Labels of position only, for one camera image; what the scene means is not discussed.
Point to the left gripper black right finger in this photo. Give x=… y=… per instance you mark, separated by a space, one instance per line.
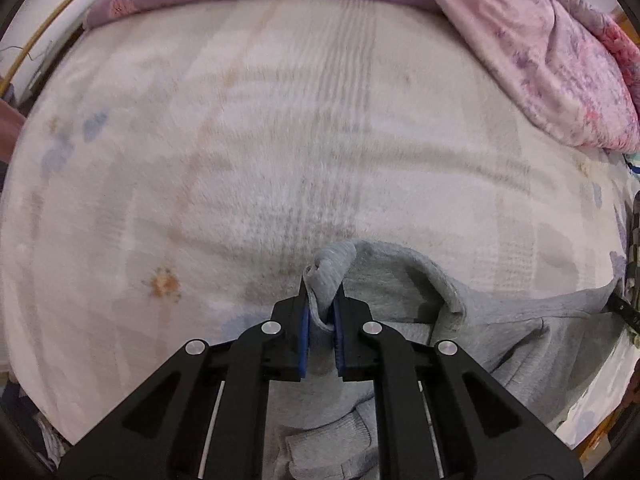
x=439 y=415

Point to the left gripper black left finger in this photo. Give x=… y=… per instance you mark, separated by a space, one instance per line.
x=202 y=413

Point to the grey hooded sweatshirt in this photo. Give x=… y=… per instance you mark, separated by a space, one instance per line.
x=543 y=351

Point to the pink floral quilt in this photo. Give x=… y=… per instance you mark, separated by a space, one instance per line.
x=570 y=68

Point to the white patterned bed sheet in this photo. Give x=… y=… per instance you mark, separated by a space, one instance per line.
x=182 y=167

